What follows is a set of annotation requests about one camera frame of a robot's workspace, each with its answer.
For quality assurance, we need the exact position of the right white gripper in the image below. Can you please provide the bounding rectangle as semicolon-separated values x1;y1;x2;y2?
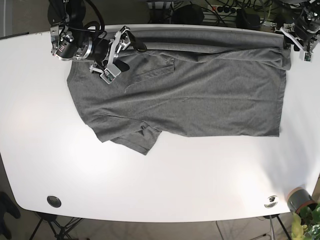
89;26;148;84

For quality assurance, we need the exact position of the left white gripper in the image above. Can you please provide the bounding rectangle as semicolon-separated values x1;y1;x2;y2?
274;23;320;62

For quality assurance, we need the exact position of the grey T-shirt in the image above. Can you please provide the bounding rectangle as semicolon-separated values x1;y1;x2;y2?
67;29;291;155

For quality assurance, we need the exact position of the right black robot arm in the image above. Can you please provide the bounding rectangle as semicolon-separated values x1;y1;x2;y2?
47;0;147;84

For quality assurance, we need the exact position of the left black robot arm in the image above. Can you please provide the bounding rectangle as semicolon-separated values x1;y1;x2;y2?
275;0;320;62

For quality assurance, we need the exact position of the white power strip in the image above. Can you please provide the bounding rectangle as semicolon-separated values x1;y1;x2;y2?
207;5;240;15

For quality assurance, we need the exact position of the grey plant pot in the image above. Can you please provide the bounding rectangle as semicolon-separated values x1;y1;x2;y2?
286;187;317;214

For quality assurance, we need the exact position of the silver table grommet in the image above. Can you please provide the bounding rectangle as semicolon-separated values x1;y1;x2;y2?
263;195;279;209

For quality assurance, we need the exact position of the black table grommet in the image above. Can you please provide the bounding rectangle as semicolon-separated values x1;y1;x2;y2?
47;195;62;208

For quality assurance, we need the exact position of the green potted plant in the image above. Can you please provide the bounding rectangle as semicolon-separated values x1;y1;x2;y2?
291;202;320;240

